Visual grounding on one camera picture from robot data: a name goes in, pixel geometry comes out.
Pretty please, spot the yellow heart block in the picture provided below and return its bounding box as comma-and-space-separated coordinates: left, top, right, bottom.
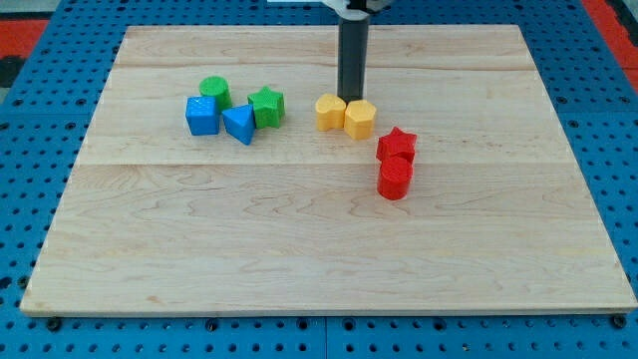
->
315, 94, 347, 132

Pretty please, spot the wooden board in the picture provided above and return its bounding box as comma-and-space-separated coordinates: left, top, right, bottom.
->
20, 25, 637, 317

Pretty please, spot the yellow hexagon block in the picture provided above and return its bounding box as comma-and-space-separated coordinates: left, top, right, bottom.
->
344, 100, 377, 141

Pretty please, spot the red cylinder block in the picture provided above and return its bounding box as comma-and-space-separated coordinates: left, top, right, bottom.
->
377, 157, 414, 200

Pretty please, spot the red star block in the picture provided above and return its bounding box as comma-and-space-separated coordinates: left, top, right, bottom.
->
376, 127, 418, 164

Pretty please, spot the green star block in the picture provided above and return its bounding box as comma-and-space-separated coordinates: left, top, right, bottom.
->
247, 86, 285, 129

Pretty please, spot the blue triangle block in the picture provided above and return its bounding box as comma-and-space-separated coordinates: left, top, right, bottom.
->
221, 104, 255, 146

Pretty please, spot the blue cube block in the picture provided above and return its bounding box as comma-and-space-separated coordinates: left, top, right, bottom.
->
185, 96, 219, 136

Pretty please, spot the green cylinder block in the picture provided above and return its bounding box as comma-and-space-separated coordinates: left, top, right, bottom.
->
198, 76, 232, 111

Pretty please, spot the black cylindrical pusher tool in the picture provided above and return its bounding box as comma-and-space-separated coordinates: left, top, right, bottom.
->
337, 17, 370, 103

